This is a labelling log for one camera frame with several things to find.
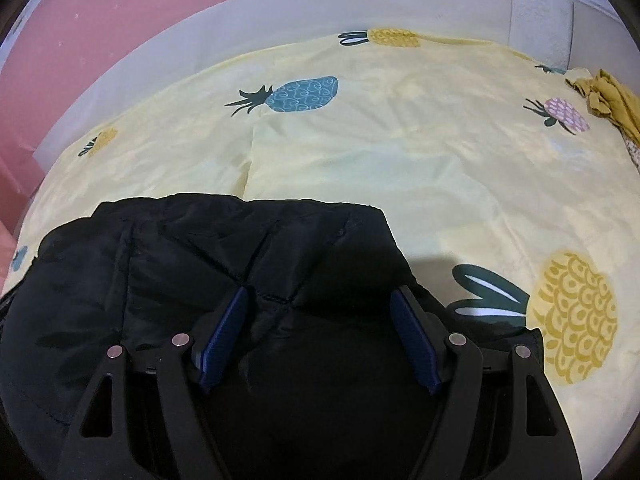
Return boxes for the black puffer jacket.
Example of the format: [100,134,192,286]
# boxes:
[0,192,544,480]

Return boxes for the yellow pineapple bed sheet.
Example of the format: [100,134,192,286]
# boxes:
[9,30,639,479]

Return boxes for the white floral pillow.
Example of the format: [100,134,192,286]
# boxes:
[624,138,640,171]

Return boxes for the mustard yellow cloth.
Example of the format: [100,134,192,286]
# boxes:
[565,70,640,146]

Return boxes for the white bed headboard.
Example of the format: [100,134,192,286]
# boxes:
[568,1,639,84]

